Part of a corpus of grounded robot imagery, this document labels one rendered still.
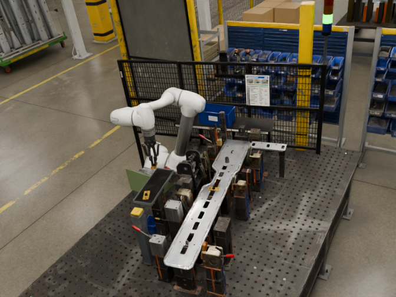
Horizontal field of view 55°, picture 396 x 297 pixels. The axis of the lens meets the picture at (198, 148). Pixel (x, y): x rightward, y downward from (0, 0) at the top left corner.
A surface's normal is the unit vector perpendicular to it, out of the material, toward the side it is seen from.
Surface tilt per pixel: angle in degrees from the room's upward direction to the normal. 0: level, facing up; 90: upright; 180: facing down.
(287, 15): 90
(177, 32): 91
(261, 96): 90
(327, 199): 0
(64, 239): 0
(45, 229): 0
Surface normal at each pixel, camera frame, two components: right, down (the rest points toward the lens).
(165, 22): -0.53, 0.51
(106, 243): -0.11, -0.83
